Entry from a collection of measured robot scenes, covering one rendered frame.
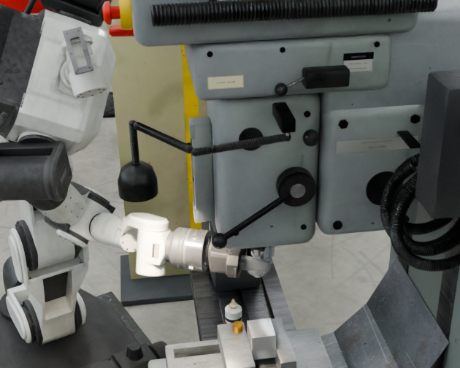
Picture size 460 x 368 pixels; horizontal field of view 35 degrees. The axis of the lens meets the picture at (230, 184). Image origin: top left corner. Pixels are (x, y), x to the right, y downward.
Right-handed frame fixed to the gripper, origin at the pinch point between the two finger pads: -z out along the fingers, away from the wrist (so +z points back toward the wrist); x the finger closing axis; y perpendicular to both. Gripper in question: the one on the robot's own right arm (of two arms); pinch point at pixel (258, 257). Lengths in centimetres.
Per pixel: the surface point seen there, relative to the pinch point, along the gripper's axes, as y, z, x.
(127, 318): 84, 62, 76
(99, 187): 125, 143, 243
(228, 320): 24.2, 8.5, 8.3
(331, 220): -14.7, -15.2, -7.1
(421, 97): -37.9, -29.0, -0.8
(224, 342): 19.2, 6.1, -5.6
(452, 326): 10.0, -40.3, -1.9
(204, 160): -24.1, 9.5, -5.5
